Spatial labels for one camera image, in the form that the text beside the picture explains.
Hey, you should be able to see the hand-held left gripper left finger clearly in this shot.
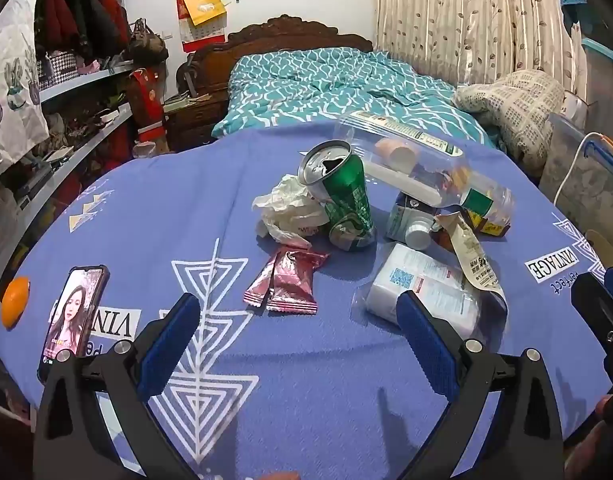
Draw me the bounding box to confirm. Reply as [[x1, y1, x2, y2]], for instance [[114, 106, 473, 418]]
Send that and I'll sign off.
[[32, 291, 202, 480]]

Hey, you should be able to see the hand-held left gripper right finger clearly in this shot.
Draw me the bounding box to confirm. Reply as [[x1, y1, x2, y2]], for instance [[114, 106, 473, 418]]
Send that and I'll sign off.
[[395, 290, 564, 480]]

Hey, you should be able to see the white tissue packet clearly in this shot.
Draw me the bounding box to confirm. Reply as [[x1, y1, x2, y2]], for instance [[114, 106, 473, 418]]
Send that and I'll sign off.
[[353, 242, 487, 338]]

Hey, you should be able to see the torn beige paper wrapper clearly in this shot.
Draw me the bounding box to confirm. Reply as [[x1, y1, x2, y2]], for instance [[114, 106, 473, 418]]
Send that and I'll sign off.
[[433, 210, 508, 311]]

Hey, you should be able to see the pink foil wrapper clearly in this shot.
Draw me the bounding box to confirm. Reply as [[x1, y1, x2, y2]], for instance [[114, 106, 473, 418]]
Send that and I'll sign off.
[[266, 250, 331, 316], [244, 249, 287, 308]]

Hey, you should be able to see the small white medicine bottle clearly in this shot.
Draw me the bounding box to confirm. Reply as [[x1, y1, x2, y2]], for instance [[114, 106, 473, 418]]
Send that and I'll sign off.
[[385, 191, 439, 251]]

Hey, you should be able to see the green drink can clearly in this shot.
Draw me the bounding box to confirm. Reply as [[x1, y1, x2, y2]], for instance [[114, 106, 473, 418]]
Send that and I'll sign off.
[[297, 140, 377, 252]]

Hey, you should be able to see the clear plastic bottle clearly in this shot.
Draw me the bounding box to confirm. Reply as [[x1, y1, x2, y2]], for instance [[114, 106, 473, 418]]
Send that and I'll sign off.
[[333, 110, 516, 236]]

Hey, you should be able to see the white tissue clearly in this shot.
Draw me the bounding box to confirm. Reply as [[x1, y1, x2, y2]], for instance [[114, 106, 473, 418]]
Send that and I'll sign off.
[[251, 174, 332, 248]]

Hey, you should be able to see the person's right hand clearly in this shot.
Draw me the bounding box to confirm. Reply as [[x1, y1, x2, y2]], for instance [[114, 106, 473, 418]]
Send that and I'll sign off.
[[593, 394, 613, 431]]

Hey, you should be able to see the brown cardboard piece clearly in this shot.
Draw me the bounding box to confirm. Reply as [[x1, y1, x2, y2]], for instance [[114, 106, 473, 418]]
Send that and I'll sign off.
[[583, 230, 613, 281]]

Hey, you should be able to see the clear storage box blue latch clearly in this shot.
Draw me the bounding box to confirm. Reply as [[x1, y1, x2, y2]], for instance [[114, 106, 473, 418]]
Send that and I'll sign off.
[[539, 112, 613, 261]]

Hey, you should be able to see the black smartphone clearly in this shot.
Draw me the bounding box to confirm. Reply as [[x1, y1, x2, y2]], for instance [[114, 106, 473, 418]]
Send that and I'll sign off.
[[36, 264, 110, 383]]

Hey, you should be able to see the blue printed blanket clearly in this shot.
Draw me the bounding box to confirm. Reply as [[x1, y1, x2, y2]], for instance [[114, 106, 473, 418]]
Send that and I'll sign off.
[[0, 120, 612, 480]]

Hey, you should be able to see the orange fruit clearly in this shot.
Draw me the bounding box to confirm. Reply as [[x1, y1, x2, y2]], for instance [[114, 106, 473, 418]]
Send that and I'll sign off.
[[0, 276, 31, 331]]

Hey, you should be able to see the folded beige printed blanket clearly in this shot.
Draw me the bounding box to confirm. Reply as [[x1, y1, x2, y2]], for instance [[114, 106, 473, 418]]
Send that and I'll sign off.
[[451, 70, 567, 176]]

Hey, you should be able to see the storage bin teal lid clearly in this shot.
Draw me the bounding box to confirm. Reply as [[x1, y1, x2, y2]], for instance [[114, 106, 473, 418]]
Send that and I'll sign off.
[[581, 37, 613, 126]]

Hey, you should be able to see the wooden nightstand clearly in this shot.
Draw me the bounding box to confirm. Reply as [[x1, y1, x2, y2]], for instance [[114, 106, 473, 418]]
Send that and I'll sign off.
[[164, 95, 232, 153]]

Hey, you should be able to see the grey metal shelf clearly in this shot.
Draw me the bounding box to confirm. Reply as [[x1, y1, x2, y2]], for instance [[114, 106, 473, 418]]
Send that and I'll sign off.
[[0, 0, 137, 281]]

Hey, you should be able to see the teal patterned quilt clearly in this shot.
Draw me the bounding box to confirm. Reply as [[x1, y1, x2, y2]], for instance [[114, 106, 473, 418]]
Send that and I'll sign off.
[[211, 47, 497, 151]]

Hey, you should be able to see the houndstooth fabric box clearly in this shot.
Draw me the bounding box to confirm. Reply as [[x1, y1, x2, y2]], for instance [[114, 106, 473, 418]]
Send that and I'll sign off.
[[36, 50, 80, 92]]

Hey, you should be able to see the brown handbag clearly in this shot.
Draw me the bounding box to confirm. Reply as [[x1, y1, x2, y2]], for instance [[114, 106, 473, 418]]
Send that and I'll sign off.
[[129, 19, 168, 63]]

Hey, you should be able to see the cactus print cloth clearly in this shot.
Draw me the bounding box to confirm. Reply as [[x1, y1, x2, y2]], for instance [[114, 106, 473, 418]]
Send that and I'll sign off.
[[0, 0, 50, 181]]

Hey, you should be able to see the beige leaf print curtain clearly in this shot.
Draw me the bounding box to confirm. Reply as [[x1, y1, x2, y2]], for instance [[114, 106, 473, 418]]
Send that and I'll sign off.
[[373, 0, 587, 96]]

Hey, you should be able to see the carved wooden headboard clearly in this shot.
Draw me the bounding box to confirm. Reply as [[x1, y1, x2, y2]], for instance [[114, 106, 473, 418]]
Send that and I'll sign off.
[[176, 14, 374, 96]]

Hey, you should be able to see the yellow paper bag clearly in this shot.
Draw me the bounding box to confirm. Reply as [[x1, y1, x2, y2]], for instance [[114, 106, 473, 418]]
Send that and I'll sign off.
[[180, 0, 227, 26]]

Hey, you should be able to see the black hanging coat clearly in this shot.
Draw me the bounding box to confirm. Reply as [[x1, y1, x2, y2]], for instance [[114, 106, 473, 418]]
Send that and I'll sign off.
[[69, 0, 107, 58]]

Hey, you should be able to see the red hanging coat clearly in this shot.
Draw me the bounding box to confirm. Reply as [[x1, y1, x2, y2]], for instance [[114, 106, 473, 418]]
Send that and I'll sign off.
[[39, 0, 74, 51]]

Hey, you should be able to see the white cable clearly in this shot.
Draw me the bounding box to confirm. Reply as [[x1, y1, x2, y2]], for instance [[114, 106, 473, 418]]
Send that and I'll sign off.
[[553, 132, 612, 201]]

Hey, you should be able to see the red wall calendar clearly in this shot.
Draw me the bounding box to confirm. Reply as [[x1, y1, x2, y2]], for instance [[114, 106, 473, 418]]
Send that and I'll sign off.
[[175, 0, 228, 53]]

